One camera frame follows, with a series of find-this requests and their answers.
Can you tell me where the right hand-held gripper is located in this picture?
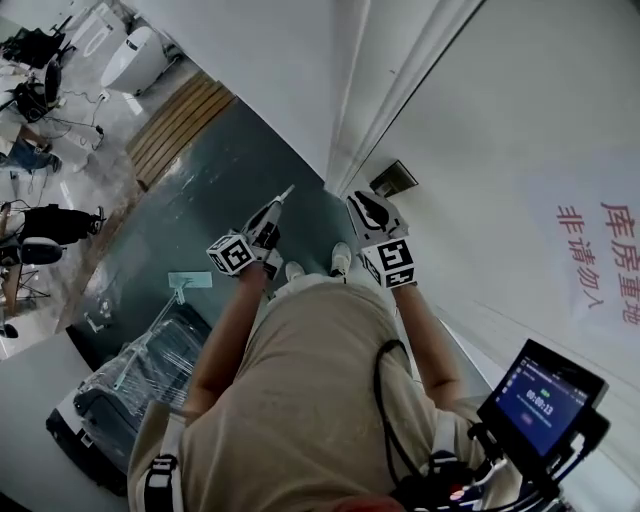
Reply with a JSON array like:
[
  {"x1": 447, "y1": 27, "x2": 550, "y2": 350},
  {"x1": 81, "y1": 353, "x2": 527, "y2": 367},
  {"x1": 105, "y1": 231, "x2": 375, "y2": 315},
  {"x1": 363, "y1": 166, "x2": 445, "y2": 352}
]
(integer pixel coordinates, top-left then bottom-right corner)
[{"x1": 346, "y1": 189, "x2": 418, "y2": 291}]

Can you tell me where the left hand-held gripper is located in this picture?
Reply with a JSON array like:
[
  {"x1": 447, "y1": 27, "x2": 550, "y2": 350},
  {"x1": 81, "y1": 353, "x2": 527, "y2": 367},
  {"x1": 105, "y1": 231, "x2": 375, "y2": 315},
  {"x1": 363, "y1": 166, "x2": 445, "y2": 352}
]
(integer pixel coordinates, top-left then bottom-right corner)
[{"x1": 205, "y1": 197, "x2": 284, "y2": 289}]

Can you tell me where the white door with red sign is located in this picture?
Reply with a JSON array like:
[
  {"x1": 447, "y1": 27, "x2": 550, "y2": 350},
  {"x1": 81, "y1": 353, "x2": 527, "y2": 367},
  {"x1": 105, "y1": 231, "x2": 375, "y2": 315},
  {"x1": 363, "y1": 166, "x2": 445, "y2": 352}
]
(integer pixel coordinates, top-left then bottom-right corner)
[{"x1": 344, "y1": 0, "x2": 640, "y2": 401}]

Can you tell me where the person's left forearm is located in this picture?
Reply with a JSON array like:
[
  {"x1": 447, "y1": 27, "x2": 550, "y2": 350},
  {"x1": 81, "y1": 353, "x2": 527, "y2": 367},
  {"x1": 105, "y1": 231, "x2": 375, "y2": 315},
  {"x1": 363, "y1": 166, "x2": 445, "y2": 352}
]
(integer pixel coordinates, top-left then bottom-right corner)
[{"x1": 185, "y1": 262, "x2": 266, "y2": 416}]

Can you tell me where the person's right forearm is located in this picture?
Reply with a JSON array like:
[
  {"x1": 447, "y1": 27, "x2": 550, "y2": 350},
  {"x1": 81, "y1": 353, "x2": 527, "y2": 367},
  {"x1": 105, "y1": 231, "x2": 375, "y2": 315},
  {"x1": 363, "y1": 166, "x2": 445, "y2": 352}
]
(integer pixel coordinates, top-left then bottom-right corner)
[{"x1": 390, "y1": 284, "x2": 461, "y2": 414}]

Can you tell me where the person's right shoe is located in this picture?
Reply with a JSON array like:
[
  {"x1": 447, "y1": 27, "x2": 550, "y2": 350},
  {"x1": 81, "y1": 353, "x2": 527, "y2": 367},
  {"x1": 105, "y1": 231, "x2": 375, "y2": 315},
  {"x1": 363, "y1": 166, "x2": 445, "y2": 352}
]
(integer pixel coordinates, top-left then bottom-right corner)
[{"x1": 329, "y1": 241, "x2": 353, "y2": 277}]

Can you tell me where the flat mop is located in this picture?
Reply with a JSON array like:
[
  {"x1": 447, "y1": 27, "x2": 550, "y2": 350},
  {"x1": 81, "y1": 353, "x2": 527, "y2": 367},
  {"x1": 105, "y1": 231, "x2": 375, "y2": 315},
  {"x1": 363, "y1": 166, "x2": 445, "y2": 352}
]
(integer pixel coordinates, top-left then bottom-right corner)
[{"x1": 112, "y1": 271, "x2": 214, "y2": 391}]

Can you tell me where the wooden slat ramp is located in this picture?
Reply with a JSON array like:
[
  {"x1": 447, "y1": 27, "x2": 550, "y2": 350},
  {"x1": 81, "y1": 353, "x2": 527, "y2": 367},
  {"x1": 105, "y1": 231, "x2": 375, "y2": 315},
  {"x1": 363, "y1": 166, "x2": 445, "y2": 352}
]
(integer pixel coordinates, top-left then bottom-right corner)
[{"x1": 124, "y1": 69, "x2": 239, "y2": 194}]

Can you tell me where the person's light shirt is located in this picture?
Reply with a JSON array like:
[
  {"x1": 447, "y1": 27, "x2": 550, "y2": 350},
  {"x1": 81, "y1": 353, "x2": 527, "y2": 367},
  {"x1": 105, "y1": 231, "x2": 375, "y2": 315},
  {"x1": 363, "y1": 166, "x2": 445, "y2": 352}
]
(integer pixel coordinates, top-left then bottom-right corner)
[{"x1": 127, "y1": 279, "x2": 521, "y2": 512}]

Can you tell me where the white toilet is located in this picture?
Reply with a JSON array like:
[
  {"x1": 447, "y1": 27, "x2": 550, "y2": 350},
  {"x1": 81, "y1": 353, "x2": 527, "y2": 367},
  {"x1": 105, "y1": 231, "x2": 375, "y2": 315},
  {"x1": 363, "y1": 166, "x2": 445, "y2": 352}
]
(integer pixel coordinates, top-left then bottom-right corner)
[
  {"x1": 101, "y1": 25, "x2": 169, "y2": 96},
  {"x1": 69, "y1": 2, "x2": 119, "y2": 59}
]

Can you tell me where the paper sign with red lettering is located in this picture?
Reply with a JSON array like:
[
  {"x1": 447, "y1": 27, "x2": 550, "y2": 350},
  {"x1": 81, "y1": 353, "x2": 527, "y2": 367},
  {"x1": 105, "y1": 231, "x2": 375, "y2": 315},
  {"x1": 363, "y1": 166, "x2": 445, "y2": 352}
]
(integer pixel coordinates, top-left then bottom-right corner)
[{"x1": 524, "y1": 149, "x2": 640, "y2": 341}]

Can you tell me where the black chest-mounted monitor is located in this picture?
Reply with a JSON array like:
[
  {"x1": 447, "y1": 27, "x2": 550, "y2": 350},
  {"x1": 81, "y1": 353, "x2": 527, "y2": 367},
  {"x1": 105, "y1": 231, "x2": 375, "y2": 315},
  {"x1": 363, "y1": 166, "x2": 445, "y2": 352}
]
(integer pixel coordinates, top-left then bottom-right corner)
[{"x1": 476, "y1": 338, "x2": 611, "y2": 481}]

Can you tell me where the black suitcase with white tags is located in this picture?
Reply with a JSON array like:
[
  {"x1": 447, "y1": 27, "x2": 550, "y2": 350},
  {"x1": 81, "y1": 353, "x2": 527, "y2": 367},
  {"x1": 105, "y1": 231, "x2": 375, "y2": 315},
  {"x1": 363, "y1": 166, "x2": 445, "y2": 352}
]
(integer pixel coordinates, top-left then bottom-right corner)
[{"x1": 45, "y1": 387, "x2": 146, "y2": 497}]

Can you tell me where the black cable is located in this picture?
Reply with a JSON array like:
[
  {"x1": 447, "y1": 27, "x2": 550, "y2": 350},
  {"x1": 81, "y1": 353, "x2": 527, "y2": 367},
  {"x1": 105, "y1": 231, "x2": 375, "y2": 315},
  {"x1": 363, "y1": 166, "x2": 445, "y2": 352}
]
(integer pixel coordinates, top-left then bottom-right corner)
[{"x1": 373, "y1": 339, "x2": 426, "y2": 486}]

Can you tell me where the wooden table with wire legs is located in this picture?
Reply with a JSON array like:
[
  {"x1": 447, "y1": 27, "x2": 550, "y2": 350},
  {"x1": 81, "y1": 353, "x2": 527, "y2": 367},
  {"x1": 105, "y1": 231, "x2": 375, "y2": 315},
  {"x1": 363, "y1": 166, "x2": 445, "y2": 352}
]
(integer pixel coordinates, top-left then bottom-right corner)
[{"x1": 0, "y1": 259, "x2": 51, "y2": 326}]

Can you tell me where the white harness strap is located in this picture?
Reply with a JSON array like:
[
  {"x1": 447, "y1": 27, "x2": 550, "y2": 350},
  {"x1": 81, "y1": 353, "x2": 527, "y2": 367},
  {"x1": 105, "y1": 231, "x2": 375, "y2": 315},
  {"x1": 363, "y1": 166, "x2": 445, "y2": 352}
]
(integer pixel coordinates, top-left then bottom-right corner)
[{"x1": 144, "y1": 414, "x2": 186, "y2": 512}]

